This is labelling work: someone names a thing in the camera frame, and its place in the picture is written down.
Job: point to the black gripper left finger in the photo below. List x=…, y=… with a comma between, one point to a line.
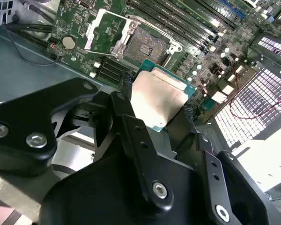
x=18, y=122

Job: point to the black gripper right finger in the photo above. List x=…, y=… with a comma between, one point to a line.
x=213, y=173

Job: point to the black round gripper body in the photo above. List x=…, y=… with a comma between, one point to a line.
x=96, y=199

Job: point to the silver topped CPU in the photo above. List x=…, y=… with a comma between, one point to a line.
x=154, y=98

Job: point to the metal socket cover frame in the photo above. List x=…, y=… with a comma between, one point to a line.
x=91, y=31

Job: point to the thin metal locking lever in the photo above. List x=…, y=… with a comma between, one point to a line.
x=159, y=31

